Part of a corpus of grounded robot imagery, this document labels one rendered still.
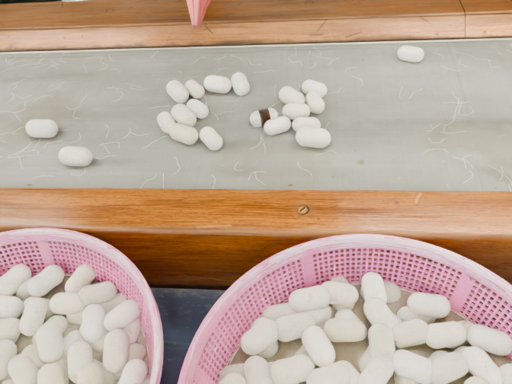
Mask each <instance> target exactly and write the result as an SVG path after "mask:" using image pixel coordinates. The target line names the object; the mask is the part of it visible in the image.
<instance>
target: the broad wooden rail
mask: <svg viewBox="0 0 512 384"><path fill-rule="evenodd" d="M491 38H512V0H212V1H211V2H210V4H209V6H208V7H207V9H206V13H205V15H204V18H203V22H202V24H201V26H200V29H194V27H193V25H192V23H191V20H190V14H189V10H188V6H187V0H89V1H70V2H34V3H15V4H0V53H7V52H34V51H61V50H115V49H142V48H169V47H196V46H249V45H277V44H304V43H357V42H384V41H411V40H464V39H491Z"/></svg>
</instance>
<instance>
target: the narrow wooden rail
mask: <svg viewBox="0 0 512 384"><path fill-rule="evenodd" d="M31 228H54V229H67V230H72V231H76V232H81V233H84V234H87V235H90V236H93V237H95V238H98V239H100V240H102V241H104V242H106V243H108V244H109V245H112V246H113V247H115V248H116V249H117V250H119V251H121V252H122V253H123V254H124V255H126V256H127V257H128V258H129V259H130V260H131V261H132V262H133V263H134V264H135V265H136V267H137V268H138V269H139V271H140V272H141V274H142V275H143V276H144V278H145V279H146V282H147V283H148V285H149V287H152V288H175V289H198V290H227V289H228V288H229V287H230V286H231V285H232V284H233V283H234V282H235V281H236V280H238V279H239V278H240V277H242V276H243V275H244V274H245V273H247V272H248V271H249V270H250V269H252V268H253V267H255V266H256V265H258V264H260V263H261V262H262V261H264V260H266V259H268V258H270V257H271V256H273V255H275V254H277V253H279V252H281V251H284V250H286V249H288V248H291V247H293V246H296V245H299V244H302V243H305V242H309V241H312V240H316V239H319V238H326V237H331V236H336V235H351V234H377V235H393V236H398V237H402V238H409V239H414V240H418V241H421V242H426V243H428V244H432V245H436V246H438V247H441V248H445V249H446V250H449V251H452V252H454V253H457V254H459V255H462V256H463V257H465V258H468V259H469V260H471V261H474V262H475V263H477V264H480V265H481V266H483V267H485V268H487V269H488V270H490V271H491V272H493V273H495V274H497V275H498V276H499V277H501V278H502V279H504V280H506V281H507V282H508V283H509V284H511V285H512V191H434V190H249V189H155V188H62V187H0V232H7V231H11V230H16V229H31Z"/></svg>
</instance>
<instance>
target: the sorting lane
mask: <svg viewBox="0 0 512 384"><path fill-rule="evenodd" d="M405 45H406V46H416V47H420V48H421V49H422V50H423V51H424V58H423V59H422V60H421V61H420V62H409V61H404V60H400V59H399V58H398V55H397V52H398V49H399V48H400V47H401V46H405ZM236 72H241V73H243V74H244V75H245V76H246V78H247V80H248V83H249V85H250V90H249V92H248V93H247V94H246V95H243V96H240V95H237V94H236V93H235V92H234V89H233V87H231V89H230V91H229V92H227V93H225V94H222V93H216V92H211V91H207V90H206V89H205V87H204V84H203V82H204V79H205V78H206V77H207V76H208V75H218V76H222V77H226V78H228V79H229V80H230V81H231V77H232V76H233V75H234V74H235V73H236ZM309 79H310V80H313V81H317V82H321V83H323V84H325V85H326V87H327V94H326V95H325V96H324V97H323V98H322V100H323V101H324V102H325V109H324V110H323V111H322V112H321V113H320V114H314V113H312V112H311V111H310V115H309V116H308V117H315V118H317V119H318V120H319V121H320V124H321V127H320V128H322V129H325V130H327V131H328V132H329V133H330V136H331V141H330V143H329V144H328V145H327V146H326V147H324V148H322V149H319V148H313V147H308V146H301V145H300V144H299V143H298V142H297V141H296V131H295V130H294V129H293V127H292V123H293V120H290V122H291V126H290V128H289V129H288V130H287V131H286V132H283V133H278V134H276V135H268V134H266V133H265V131H264V127H255V126H253V125H252V124H251V122H250V116H251V114H252V113H253V112H255V111H256V110H261V109H265V108H273V109H275V110H276V111H277V113H278V115H279V117H282V116H283V114H282V109H283V107H284V106H285V105H286V104H284V103H283V102H282V101H281V100H280V99H279V92H280V89H281V88H283V87H285V86H290V87H292V88H294V89H295V90H297V91H299V92H300V93H302V94H303V95H304V97H305V104H306V94H305V93H304V92H303V91H302V84H303V82H304V81H306V80H309ZM172 80H177V81H179V82H180V83H181V84H182V85H183V86H184V85H185V83H186V82H187V81H188V80H194V81H196V82H197V83H198V84H200V85H202V86H203V88H204V95H203V97H202V98H199V99H197V100H198V101H200V102H202V103H203V104H205V105H206V106H207V107H208V109H209V113H208V115H207V116H206V117H205V118H203V119H200V118H197V122H196V124H195V125H194V126H193V128H194V129H196V130H197V132H198V140H197V141H196V142H195V143H194V144H192V145H187V144H185V143H182V142H179V141H176V140H174V139H172V138H171V137H170V134H169V133H165V132H163V131H162V129H161V127H160V126H159V124H158V122H157V116H158V115H159V114H160V113H161V112H168V113H170V115H171V109H172V108H173V106H175V105H176V104H184V105H185V106H187V102H188V101H189V100H190V99H196V98H193V97H192V96H191V95H190V94H189V98H188V99H187V100H186V101H185V102H184V103H178V102H176V101H174V100H173V99H172V97H171V96H170V95H169V94H168V92H167V90H166V87H167V84H168V83H169V82H170V81H172ZM30 120H53V121H54V122H55V123H56V124H57V126H58V128H59V130H58V133H57V134H56V135H55V136H54V137H51V138H44V137H32V136H29V135H28V134H27V131H26V124H27V122H28V121H30ZM206 126H210V127H212V128H213V129H214V130H215V131H216V132H217V133H218V134H219V135H220V136H221V137H222V147H221V148H220V149H218V150H216V151H213V150H210V149H208V148H207V146H206V145H205V143H204V142H202V141H201V139H200V131H201V130H202V129H203V128H204V127H206ZM66 146H76V147H85V148H87V149H89V150H90V151H91V153H92V155H93V159H92V161H91V163H90V164H89V165H87V166H69V165H64V164H63V163H62V162H61V161H60V160H59V151H60V150H61V149H62V148H64V147H66ZM0 187H62V188H155V189H249V190H434V191H512V38H491V39H464V40H411V41H384V42H357V43H304V44H277V45H249V46H196V47H169V48H142V49H115V50H61V51H34V52H7V53H0Z"/></svg>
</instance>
